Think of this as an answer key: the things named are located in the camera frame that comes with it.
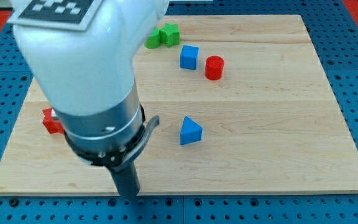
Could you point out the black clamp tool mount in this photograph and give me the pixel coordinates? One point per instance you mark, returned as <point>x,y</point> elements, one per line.
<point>113,138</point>

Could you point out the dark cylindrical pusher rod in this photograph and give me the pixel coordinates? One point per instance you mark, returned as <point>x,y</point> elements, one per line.
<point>126,181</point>

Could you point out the blue triangle block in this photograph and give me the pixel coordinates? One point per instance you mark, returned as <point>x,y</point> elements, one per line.
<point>190,131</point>

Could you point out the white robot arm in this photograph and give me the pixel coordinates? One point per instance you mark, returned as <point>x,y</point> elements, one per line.
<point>81,53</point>

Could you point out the wooden board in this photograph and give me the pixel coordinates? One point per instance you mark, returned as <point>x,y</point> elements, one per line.
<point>271,125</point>

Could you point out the red star block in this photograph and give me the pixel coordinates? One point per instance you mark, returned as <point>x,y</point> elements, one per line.
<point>51,122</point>

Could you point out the green half-round block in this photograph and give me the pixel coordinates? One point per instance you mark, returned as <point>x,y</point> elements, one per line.
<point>153,40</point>

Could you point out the blue cube block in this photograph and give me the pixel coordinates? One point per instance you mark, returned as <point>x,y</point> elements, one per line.
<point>189,57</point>

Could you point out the green star block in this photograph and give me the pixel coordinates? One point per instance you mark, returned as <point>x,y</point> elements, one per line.
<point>170,35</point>

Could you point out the red cylinder block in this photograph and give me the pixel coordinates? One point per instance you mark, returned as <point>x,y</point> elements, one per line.
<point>214,67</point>

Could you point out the fiducial marker tag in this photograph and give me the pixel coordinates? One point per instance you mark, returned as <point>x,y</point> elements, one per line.
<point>73,15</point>

